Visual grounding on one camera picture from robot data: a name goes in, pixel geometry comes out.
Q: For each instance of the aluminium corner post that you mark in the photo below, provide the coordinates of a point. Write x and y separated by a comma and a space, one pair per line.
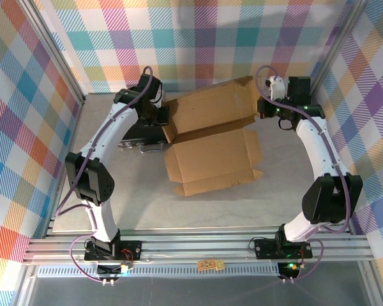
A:
333, 48
60, 54

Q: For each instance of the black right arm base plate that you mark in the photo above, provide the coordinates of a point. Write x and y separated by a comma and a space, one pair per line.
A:
265, 247

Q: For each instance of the aluminium base frame rails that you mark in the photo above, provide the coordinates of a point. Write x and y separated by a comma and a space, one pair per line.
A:
194, 245

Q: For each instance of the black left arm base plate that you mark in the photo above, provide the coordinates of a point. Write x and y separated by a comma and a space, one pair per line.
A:
131, 248

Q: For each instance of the brown cardboard paper box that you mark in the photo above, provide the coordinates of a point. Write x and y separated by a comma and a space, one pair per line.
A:
210, 153

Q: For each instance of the small orange printed label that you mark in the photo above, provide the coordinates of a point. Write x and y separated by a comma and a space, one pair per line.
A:
205, 265

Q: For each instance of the black case with metal latches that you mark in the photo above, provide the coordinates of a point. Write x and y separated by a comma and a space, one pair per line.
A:
143, 135

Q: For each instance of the small yellow tag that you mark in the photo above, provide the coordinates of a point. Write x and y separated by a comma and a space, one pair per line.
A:
220, 264

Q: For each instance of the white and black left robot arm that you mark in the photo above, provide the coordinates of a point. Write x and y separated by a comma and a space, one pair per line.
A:
115, 127

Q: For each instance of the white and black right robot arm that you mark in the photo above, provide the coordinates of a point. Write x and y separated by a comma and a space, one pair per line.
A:
316, 150

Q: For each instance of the black controller board with LED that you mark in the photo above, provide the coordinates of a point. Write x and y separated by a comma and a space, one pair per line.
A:
110, 269
288, 271

